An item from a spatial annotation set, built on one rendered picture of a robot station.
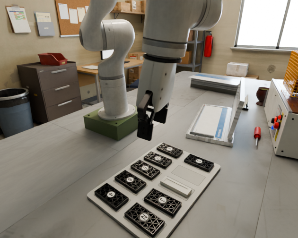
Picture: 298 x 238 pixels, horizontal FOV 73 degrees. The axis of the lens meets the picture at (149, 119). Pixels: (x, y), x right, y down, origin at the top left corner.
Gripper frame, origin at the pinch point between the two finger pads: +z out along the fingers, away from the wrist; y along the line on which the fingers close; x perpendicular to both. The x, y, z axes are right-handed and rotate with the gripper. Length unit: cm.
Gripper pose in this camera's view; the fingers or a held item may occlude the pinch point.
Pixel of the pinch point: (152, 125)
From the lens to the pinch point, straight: 46.1
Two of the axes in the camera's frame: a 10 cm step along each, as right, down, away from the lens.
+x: 9.2, 2.7, -3.0
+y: -3.9, 3.6, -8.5
